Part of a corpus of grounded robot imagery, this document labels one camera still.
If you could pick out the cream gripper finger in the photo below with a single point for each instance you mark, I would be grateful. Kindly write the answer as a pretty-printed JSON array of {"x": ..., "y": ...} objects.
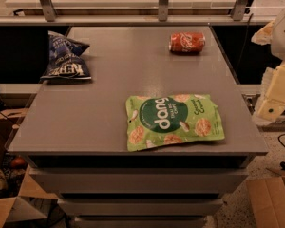
[{"x": 271, "y": 102}]

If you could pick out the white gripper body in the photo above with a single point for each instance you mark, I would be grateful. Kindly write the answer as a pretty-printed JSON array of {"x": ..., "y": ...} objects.
[{"x": 284, "y": 35}]

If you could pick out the red coke can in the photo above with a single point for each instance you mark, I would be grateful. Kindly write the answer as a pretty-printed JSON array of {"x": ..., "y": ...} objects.
[{"x": 187, "y": 42}]

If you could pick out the cardboard box right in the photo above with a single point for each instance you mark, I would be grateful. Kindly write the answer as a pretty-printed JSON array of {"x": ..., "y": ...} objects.
[{"x": 267, "y": 197}]

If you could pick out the cardboard box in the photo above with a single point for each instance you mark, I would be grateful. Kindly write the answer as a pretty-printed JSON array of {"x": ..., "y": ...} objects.
[
  {"x": 32, "y": 202},
  {"x": 267, "y": 197}
]

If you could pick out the green dang chips bag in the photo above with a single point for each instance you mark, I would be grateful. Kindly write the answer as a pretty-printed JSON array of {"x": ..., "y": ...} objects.
[{"x": 175, "y": 119}]

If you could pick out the grey drawer cabinet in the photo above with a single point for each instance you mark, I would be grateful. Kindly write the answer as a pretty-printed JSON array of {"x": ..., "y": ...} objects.
[{"x": 74, "y": 136}]

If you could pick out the blue chips bag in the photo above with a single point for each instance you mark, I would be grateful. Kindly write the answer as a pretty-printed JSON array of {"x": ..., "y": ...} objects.
[{"x": 65, "y": 60}]

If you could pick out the cardboard box left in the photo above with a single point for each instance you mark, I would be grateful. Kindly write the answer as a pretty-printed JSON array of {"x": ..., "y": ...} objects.
[{"x": 32, "y": 202}]

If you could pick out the metal railing frame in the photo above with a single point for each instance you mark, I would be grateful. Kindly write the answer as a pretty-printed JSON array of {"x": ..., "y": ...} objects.
[{"x": 134, "y": 12}]

